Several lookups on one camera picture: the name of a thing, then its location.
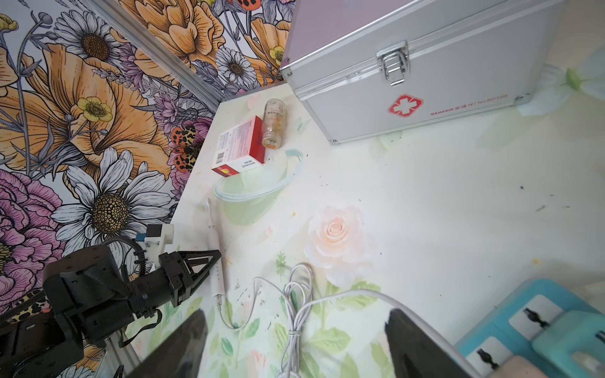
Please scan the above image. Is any red white medicine box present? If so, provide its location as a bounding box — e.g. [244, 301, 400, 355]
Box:
[212, 116, 266, 177]

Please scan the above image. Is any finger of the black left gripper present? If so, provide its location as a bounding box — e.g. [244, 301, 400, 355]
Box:
[178, 250, 219, 293]

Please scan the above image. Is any small amber bottle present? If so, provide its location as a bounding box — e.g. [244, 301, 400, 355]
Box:
[262, 99, 288, 150]

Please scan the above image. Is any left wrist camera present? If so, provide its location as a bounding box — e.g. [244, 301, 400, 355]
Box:
[135, 224, 174, 268]

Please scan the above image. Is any white usb cable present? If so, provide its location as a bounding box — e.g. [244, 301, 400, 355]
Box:
[214, 261, 483, 378]

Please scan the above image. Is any teal power strip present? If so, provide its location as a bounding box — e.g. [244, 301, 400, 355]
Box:
[455, 280, 604, 377]

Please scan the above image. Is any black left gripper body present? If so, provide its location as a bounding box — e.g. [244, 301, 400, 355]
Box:
[43, 245, 194, 347]

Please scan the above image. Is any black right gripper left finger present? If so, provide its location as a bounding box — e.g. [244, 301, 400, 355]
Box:
[126, 310, 208, 378]

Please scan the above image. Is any silver first aid case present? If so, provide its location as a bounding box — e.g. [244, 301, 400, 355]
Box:
[280, 1, 567, 145]

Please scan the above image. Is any white tube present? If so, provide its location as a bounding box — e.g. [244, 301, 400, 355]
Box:
[206, 198, 225, 302]

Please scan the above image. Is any teal small plug block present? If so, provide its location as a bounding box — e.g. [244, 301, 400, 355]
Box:
[532, 310, 604, 377]

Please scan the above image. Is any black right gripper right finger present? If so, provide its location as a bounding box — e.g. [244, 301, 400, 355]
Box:
[384, 309, 471, 378]

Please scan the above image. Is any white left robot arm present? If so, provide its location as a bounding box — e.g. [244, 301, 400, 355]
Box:
[1, 243, 222, 377]

